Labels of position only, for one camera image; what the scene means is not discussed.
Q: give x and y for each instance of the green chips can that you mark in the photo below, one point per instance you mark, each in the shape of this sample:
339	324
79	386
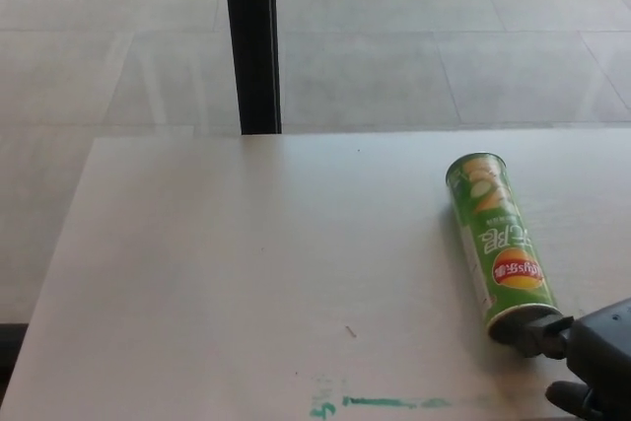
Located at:
500	236

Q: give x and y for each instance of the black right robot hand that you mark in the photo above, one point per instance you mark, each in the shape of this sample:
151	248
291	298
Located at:
599	357

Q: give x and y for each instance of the black window frame post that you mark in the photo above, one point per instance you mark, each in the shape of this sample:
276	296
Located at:
252	41

